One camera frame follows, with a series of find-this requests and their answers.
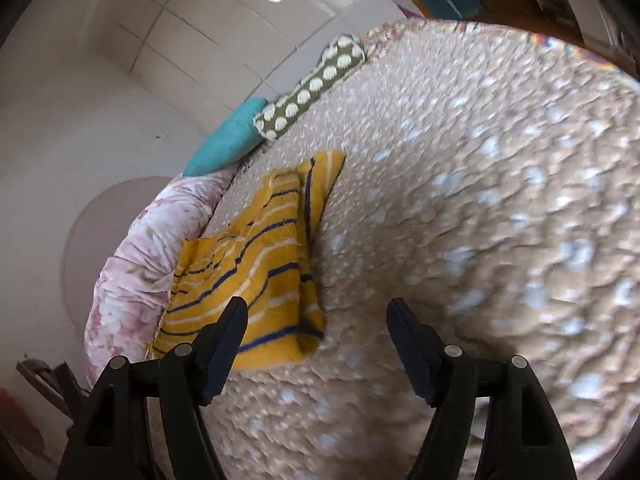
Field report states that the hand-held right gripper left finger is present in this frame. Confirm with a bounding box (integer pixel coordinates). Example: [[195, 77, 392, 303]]
[[55, 296, 249, 480]]

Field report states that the pink floral quilt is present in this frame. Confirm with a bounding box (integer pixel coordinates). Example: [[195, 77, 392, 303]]
[[83, 162, 240, 386]]

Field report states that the beige patterned bedspread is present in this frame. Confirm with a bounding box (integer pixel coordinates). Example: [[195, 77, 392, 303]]
[[150, 19, 640, 480]]

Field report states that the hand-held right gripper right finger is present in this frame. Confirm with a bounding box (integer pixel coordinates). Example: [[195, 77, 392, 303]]
[[386, 297, 578, 480]]

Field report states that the yellow striped sweater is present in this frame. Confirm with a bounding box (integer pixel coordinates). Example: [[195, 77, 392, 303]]
[[146, 149, 347, 372]]

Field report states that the white wardrobe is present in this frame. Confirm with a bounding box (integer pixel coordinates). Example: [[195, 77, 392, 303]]
[[115, 0, 416, 106]]

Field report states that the round beige headboard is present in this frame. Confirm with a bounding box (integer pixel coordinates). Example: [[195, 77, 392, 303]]
[[61, 176, 176, 331]]

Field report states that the green white-dotted pillow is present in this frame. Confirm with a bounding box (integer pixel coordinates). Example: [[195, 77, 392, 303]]
[[253, 34, 368, 144]]

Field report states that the teal pillow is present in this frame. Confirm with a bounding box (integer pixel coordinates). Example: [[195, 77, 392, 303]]
[[181, 97, 271, 177]]

